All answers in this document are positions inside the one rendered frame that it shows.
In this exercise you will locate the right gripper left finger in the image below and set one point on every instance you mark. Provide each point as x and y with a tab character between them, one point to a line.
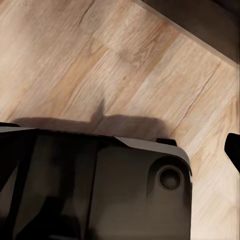
12	149

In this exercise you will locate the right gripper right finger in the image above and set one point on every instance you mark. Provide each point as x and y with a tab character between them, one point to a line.
232	149

